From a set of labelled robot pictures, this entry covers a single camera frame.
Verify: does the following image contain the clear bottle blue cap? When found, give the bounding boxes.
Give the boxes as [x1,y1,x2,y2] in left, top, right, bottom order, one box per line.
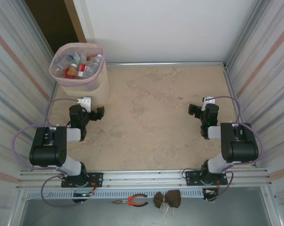
[52,54,71,77]

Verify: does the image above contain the small circuit board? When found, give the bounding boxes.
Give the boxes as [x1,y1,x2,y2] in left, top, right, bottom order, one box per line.
[202,188,219,201]
[73,192,95,198]

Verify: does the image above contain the gold red label bottle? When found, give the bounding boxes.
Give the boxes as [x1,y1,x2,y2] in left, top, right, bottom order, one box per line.
[64,63,79,80]

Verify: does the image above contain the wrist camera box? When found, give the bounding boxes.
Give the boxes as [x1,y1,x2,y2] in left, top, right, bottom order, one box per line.
[202,96,216,111]
[77,97,92,113]

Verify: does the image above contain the orange handled pliers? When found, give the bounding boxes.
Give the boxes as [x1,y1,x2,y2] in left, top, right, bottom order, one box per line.
[111,194,149,207]

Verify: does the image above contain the grey metal shelf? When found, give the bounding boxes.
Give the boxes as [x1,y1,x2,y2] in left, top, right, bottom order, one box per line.
[21,199,274,226]

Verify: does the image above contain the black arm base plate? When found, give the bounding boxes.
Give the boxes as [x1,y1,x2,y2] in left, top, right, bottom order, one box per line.
[185,170,228,186]
[61,172,104,188]

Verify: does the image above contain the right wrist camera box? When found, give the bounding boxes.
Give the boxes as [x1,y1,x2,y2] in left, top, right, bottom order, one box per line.
[202,96,216,111]

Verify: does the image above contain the brown cloth bundle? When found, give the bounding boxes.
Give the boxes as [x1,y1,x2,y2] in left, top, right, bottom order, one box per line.
[153,189,182,210]

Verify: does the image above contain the long aluminium base rail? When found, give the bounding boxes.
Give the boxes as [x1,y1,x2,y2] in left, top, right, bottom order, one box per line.
[16,168,273,190]

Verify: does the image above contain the clear unlabelled bottle white cap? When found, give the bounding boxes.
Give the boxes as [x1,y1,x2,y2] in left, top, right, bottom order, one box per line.
[86,54,103,78]

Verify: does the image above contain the white string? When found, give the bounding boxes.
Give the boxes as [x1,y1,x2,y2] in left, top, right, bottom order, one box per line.
[160,201,175,222]

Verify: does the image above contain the tan wooden door frame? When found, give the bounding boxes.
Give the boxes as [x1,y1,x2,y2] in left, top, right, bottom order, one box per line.
[63,0,87,43]

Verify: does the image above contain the grey slotted cable duct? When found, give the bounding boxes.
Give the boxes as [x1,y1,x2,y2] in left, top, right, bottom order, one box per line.
[25,189,218,200]

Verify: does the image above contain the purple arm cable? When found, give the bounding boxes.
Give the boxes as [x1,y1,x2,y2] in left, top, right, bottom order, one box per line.
[206,95,266,202]
[12,97,83,208]

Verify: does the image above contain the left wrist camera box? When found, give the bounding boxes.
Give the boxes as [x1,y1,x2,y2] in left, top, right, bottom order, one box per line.
[77,97,92,113]

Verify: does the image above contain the beige plastic bin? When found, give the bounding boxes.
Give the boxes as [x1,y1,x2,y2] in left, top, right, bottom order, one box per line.
[49,42,110,106]

